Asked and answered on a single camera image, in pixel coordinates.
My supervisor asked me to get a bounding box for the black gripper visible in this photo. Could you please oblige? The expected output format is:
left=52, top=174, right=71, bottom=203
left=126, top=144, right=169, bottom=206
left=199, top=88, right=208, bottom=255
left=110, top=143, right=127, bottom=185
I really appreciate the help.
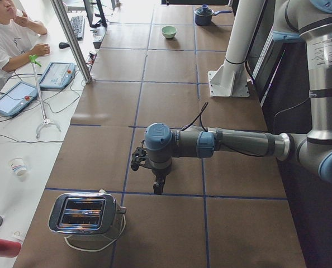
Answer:
left=150, top=160, right=172, bottom=194

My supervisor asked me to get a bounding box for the green bowl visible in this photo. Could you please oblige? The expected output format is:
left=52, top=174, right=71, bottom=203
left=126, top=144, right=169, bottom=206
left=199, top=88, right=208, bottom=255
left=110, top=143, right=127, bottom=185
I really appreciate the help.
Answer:
left=162, top=26, right=177, bottom=39

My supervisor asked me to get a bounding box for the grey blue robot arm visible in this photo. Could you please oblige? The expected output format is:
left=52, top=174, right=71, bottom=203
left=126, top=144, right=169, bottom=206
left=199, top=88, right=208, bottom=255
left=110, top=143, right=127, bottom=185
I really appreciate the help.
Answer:
left=131, top=1, right=332, bottom=194

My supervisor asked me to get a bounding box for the chrome toaster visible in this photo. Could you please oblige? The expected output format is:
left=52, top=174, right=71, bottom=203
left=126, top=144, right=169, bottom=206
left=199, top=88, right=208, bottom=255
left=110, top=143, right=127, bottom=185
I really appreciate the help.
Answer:
left=48, top=192, right=126, bottom=239

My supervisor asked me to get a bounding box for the paper cup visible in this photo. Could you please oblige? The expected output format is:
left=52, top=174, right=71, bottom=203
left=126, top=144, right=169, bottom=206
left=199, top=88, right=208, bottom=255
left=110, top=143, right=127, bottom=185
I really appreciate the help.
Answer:
left=8, top=157, right=27, bottom=176

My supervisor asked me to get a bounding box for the far teach pendant tablet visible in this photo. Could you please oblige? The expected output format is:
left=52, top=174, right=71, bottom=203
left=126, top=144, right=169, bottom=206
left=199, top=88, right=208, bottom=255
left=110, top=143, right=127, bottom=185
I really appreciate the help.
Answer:
left=39, top=62, right=76, bottom=91

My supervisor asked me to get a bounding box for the teach pendant tablet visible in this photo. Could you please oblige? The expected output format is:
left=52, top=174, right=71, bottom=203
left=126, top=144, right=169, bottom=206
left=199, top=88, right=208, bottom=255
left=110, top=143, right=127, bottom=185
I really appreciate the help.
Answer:
left=39, top=62, right=76, bottom=91
left=0, top=81, right=37, bottom=117

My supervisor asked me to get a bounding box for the near teach pendant tablet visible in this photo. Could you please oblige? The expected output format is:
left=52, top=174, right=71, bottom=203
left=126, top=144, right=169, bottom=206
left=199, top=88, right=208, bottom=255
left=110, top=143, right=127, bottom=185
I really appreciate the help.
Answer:
left=0, top=81, right=37, bottom=117

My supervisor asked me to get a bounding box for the black computer mouse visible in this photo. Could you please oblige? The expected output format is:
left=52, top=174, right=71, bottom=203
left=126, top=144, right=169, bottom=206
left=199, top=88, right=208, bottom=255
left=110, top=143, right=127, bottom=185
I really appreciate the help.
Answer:
left=58, top=42, right=70, bottom=49

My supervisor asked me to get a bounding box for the red bottle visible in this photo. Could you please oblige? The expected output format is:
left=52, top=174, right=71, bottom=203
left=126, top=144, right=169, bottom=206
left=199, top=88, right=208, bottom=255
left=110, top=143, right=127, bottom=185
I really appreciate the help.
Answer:
left=0, top=238, right=22, bottom=258

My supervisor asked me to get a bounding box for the blue saucepan with lid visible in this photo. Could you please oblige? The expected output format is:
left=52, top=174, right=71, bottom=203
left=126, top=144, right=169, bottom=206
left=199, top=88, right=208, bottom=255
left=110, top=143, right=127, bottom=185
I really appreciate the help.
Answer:
left=194, top=4, right=232, bottom=26

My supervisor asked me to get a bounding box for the grabber reacher tool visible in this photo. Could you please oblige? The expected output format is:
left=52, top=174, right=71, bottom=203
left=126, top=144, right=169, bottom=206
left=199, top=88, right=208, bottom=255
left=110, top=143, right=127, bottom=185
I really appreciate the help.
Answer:
left=29, top=55, right=61, bottom=139

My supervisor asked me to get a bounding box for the black keyboard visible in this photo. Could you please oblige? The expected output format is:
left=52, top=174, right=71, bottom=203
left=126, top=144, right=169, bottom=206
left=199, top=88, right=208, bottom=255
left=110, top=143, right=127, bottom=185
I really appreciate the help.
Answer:
left=70, top=16, right=85, bottom=41

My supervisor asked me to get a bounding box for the black monitor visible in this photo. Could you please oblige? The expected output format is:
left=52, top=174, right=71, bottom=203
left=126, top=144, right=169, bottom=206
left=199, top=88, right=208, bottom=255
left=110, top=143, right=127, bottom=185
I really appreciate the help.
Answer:
left=83, top=0, right=107, bottom=28

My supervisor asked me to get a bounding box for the seated person white shirt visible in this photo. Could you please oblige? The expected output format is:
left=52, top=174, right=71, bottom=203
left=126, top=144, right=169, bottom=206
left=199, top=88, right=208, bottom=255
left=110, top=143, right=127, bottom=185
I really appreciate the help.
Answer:
left=0, top=1, right=50, bottom=80

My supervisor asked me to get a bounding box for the white toaster cable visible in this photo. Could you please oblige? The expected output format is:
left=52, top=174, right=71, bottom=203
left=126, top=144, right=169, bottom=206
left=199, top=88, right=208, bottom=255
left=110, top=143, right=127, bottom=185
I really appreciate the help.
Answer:
left=64, top=216, right=127, bottom=252

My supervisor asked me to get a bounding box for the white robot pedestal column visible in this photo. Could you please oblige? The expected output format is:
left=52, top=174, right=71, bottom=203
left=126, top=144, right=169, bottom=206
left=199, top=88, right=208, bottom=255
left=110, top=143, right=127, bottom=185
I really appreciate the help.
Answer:
left=208, top=0, right=265, bottom=97

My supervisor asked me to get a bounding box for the aluminium frame post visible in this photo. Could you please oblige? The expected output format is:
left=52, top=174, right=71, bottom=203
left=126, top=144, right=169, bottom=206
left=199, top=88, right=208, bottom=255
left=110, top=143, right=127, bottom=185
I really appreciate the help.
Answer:
left=51, top=0, right=92, bottom=84

